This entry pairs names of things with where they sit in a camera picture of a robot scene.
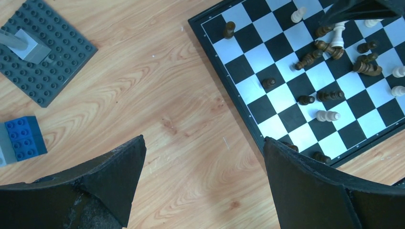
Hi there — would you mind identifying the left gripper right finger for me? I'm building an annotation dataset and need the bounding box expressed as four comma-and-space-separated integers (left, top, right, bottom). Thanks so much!
263, 137, 405, 229

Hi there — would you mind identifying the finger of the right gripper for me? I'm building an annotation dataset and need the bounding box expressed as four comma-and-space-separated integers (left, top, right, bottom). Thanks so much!
320, 0, 405, 26

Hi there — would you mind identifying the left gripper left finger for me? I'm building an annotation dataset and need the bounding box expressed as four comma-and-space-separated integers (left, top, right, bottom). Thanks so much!
0, 135, 147, 229

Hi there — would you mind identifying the white chess queen piece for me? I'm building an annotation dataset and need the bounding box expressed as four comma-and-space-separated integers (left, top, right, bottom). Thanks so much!
330, 21, 347, 48

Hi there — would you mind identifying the black white chessboard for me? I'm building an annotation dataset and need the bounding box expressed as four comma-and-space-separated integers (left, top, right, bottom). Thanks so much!
189, 0, 405, 167

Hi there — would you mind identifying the dark fallen chess bishop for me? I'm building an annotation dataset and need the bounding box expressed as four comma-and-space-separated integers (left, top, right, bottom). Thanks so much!
294, 50, 323, 71

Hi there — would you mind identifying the dark fallen chess piece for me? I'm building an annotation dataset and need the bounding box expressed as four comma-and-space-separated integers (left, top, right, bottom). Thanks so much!
353, 61, 382, 76

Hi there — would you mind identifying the white chess pawn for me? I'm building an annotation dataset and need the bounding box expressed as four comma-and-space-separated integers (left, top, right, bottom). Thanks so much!
316, 110, 341, 122

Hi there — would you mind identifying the dark chess pawn corner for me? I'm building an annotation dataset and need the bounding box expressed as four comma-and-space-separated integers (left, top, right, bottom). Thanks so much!
223, 21, 236, 39

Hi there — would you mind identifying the blue grey lego brick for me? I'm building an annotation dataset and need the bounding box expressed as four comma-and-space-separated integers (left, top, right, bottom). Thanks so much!
0, 116, 47, 167

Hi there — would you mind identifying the grey lego baseplate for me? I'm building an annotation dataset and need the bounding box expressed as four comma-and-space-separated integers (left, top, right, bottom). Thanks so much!
0, 0, 98, 107

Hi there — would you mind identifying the grey lego tower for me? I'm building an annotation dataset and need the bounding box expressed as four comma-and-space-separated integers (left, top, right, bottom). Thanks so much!
0, 29, 51, 64

